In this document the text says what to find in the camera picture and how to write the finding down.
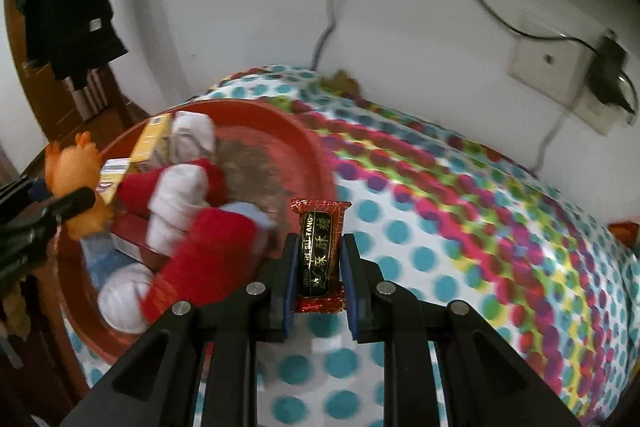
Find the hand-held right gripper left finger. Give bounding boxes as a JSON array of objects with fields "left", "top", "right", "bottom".
[{"left": 60, "top": 233, "right": 301, "bottom": 427}]

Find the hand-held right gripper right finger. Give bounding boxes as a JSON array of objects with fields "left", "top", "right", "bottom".
[{"left": 340, "top": 233, "right": 583, "bottom": 427}]

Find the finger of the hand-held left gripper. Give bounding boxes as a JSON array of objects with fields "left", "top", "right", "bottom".
[
  {"left": 0, "top": 187, "right": 97, "bottom": 290},
  {"left": 0, "top": 175, "right": 51, "bottom": 223}
]

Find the red candy packet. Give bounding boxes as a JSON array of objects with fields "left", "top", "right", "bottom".
[{"left": 291, "top": 197, "right": 352, "bottom": 314}]

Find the orange rubber toy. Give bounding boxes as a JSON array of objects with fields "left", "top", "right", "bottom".
[{"left": 44, "top": 131, "right": 115, "bottom": 242}]

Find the light blue sock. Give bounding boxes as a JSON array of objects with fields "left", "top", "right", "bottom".
[
  {"left": 82, "top": 236, "right": 122, "bottom": 279},
  {"left": 215, "top": 202, "right": 276, "bottom": 249}
]

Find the red sock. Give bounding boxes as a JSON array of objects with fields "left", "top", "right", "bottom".
[
  {"left": 117, "top": 159, "right": 228, "bottom": 220},
  {"left": 140, "top": 207, "right": 262, "bottom": 323}
]

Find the white and yellow medicine box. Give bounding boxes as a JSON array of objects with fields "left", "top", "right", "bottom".
[{"left": 97, "top": 158, "right": 132, "bottom": 204}]

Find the dark red carton box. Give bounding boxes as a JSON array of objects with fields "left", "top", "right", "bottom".
[{"left": 111, "top": 212, "right": 168, "bottom": 270}]

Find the white sock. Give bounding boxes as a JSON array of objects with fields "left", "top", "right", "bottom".
[
  {"left": 97, "top": 264, "right": 156, "bottom": 335},
  {"left": 147, "top": 164, "right": 211, "bottom": 253},
  {"left": 170, "top": 112, "right": 218, "bottom": 165}
]

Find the red round tray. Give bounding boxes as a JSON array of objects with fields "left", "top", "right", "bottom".
[{"left": 56, "top": 99, "right": 336, "bottom": 365}]

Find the yellow carton box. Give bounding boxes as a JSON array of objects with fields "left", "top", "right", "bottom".
[{"left": 127, "top": 114, "right": 176, "bottom": 172}]

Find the wooden chair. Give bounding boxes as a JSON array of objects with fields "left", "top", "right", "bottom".
[{"left": 2, "top": 0, "right": 151, "bottom": 178}]

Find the polka-dot tablecloth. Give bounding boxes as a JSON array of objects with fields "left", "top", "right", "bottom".
[{"left": 65, "top": 64, "right": 638, "bottom": 427}]

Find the brown dried scrap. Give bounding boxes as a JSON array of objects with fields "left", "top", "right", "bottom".
[{"left": 320, "top": 69, "right": 363, "bottom": 95}]

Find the orange red box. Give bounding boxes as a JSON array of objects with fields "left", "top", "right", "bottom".
[{"left": 610, "top": 219, "right": 640, "bottom": 248}]

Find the black charger adapter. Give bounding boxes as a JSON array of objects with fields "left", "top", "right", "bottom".
[{"left": 585, "top": 29, "right": 638, "bottom": 118}]

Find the beige wall socket plate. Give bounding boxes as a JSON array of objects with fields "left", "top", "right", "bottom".
[{"left": 507, "top": 14, "right": 631, "bottom": 135}]

